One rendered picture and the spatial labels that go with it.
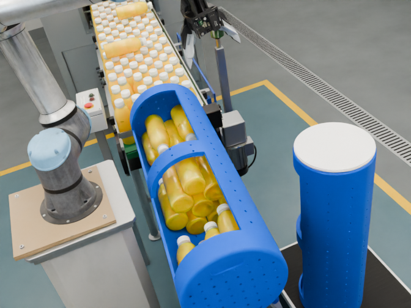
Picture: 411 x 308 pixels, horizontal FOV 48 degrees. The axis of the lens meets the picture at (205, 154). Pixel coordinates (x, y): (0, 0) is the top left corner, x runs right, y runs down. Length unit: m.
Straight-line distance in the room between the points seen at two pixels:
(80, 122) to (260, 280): 0.69
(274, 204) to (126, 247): 1.63
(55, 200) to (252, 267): 0.59
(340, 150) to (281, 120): 2.00
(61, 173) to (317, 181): 0.83
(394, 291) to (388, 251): 0.39
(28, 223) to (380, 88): 3.13
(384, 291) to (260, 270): 1.27
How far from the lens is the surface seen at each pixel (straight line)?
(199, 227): 1.50
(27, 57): 1.35
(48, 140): 1.35
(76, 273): 1.48
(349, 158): 1.63
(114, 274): 1.52
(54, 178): 1.35
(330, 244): 1.84
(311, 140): 1.71
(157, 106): 1.81
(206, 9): 1.17
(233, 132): 2.16
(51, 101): 1.39
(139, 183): 2.56
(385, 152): 3.34
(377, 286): 2.39
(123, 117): 2.00
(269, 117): 3.68
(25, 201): 1.55
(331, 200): 1.67
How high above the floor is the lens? 2.07
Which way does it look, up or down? 38 degrees down
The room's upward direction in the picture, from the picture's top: 11 degrees counter-clockwise
